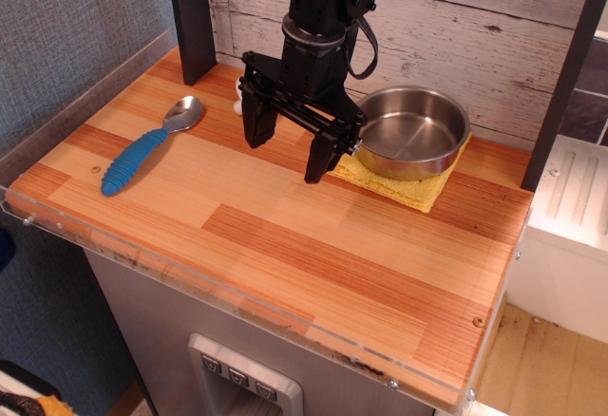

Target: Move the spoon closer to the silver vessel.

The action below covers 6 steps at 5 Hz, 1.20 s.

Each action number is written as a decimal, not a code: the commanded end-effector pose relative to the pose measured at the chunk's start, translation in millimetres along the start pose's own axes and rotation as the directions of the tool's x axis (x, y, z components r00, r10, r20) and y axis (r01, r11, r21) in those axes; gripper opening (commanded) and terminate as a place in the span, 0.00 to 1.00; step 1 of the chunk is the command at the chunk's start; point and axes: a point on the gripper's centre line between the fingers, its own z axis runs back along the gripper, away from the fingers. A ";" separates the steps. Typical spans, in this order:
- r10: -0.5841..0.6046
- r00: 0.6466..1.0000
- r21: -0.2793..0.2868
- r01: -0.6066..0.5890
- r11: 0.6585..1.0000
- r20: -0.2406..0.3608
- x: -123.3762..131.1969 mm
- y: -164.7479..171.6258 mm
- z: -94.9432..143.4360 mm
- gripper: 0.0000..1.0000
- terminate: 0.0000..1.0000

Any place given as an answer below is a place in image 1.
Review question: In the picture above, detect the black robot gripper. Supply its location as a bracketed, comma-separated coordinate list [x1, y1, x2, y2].
[240, 35, 366, 184]

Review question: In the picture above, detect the blue handled metal spoon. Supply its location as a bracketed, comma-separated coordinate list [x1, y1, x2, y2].
[101, 96, 203, 197]

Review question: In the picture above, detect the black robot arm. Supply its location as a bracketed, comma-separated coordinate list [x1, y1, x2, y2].
[238, 0, 378, 183]

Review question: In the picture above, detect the stainless steel bowl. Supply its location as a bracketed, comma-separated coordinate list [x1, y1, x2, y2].
[355, 86, 470, 181]

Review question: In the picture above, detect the yellow sponge cloth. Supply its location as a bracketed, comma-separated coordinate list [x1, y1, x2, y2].
[328, 132, 473, 214]

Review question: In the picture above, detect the small white object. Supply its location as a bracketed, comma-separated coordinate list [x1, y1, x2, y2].
[233, 78, 242, 116]

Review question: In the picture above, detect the clear acrylic edge guard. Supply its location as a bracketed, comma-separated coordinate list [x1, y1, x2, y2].
[0, 184, 477, 407]

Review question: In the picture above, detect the grey toy fridge cabinet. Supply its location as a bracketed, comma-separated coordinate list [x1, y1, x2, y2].
[85, 252, 434, 415]

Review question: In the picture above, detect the silver dispenser panel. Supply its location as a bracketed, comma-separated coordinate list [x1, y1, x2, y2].
[188, 332, 304, 415]

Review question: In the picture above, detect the yellow black object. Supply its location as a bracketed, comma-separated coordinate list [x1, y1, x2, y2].
[1, 391, 75, 416]

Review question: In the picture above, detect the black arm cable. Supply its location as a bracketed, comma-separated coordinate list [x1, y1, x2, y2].
[342, 15, 380, 81]

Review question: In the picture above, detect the dark left frame post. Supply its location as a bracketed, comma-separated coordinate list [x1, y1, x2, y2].
[171, 0, 217, 85]

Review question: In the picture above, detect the dark frame post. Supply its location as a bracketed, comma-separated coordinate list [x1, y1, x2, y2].
[521, 0, 607, 192]
[171, 0, 217, 85]

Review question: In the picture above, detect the dark right frame post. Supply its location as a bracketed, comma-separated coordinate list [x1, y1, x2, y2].
[521, 0, 607, 192]

